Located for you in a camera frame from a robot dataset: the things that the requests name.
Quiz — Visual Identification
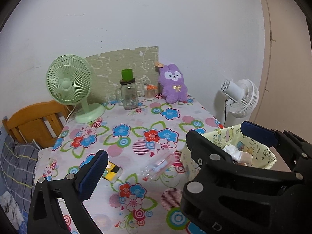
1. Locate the white crumpled cloth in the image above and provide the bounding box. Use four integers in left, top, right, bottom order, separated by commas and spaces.
1, 191, 23, 220

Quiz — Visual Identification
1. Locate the yellow cartoon tissue pack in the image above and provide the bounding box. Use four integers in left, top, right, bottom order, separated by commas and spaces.
102, 161, 123, 184

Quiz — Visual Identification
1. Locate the white standing fan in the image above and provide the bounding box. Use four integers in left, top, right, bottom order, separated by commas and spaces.
221, 79, 259, 125

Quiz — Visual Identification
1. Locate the toothpick jar orange lid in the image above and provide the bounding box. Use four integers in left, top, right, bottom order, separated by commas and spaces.
144, 84, 158, 101

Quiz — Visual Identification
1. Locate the yellow cartoon storage box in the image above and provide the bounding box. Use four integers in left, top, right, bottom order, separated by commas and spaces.
179, 123, 278, 181

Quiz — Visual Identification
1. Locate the grey plaid pillow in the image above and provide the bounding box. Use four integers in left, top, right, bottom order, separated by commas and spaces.
1, 135, 39, 213

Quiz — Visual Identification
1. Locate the white fan power cord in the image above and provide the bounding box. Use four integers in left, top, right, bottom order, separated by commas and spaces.
63, 104, 81, 124

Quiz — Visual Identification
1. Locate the blue bed sheet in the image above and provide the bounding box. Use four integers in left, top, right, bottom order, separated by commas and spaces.
1, 127, 38, 233

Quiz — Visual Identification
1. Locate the purple plush bunny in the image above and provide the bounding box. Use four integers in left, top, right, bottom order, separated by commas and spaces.
156, 62, 188, 104

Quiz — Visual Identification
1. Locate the glass mason jar mug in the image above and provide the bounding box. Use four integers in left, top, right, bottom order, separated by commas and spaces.
116, 79, 139, 110

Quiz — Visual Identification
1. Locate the green cartoon board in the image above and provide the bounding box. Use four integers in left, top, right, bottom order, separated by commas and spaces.
85, 47, 159, 104

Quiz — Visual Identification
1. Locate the green cup on jar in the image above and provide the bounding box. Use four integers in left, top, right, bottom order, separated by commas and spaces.
121, 69, 134, 81

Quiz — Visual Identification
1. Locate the green desk fan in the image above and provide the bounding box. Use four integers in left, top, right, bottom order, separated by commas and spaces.
46, 54, 105, 124

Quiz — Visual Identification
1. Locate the floral tablecloth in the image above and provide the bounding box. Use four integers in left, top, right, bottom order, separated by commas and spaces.
35, 97, 223, 233

